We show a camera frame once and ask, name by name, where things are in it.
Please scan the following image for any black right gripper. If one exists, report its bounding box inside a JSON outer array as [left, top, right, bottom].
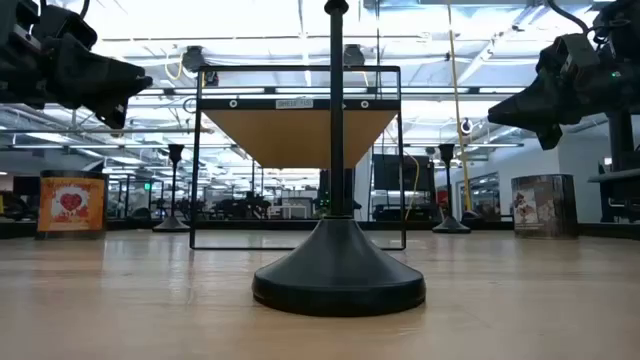
[[487, 35, 624, 151]]

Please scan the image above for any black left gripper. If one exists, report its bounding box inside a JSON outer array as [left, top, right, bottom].
[[0, 37, 154, 130]]

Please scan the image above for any black candlestick holder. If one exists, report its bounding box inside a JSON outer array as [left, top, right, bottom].
[[251, 0, 427, 318], [431, 142, 472, 235], [152, 143, 192, 234]]

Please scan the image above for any black computer monitor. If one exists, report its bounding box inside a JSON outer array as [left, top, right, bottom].
[[606, 109, 639, 171]]

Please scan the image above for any grey side desk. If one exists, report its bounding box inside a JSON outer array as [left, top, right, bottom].
[[587, 167, 640, 224]]

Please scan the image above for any black computer tower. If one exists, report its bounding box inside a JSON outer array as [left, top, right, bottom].
[[318, 168, 357, 220]]

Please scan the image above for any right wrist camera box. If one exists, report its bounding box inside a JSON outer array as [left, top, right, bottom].
[[555, 32, 601, 77]]

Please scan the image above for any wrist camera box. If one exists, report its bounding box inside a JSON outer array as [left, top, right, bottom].
[[32, 4, 99, 50], [555, 32, 601, 77]]

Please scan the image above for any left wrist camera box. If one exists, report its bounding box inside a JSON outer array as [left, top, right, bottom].
[[32, 4, 99, 50]]

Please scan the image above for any ceiling cord reel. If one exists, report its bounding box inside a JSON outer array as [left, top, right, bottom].
[[181, 44, 207, 73], [344, 43, 366, 67]]

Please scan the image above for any black aluminium table frame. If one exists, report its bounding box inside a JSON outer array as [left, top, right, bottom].
[[0, 218, 640, 240]]

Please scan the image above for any black wall screen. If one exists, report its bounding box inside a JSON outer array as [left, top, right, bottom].
[[372, 153, 434, 192]]

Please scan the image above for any wooden shelf black metal frame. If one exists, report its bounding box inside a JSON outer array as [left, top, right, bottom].
[[188, 64, 407, 251]]

